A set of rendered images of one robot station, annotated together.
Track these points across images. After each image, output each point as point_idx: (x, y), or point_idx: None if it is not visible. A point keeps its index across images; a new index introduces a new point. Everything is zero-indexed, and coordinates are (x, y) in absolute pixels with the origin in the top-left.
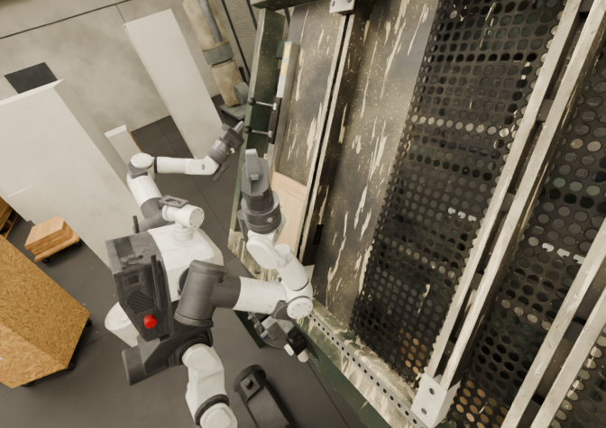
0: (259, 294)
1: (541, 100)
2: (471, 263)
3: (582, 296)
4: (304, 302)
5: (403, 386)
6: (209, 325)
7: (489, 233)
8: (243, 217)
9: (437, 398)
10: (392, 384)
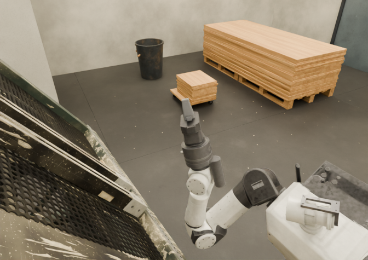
0: (221, 198)
1: (0, 116)
2: (84, 168)
3: (66, 141)
4: None
5: (146, 223)
6: None
7: (69, 157)
8: (214, 156)
9: (133, 194)
10: (151, 222)
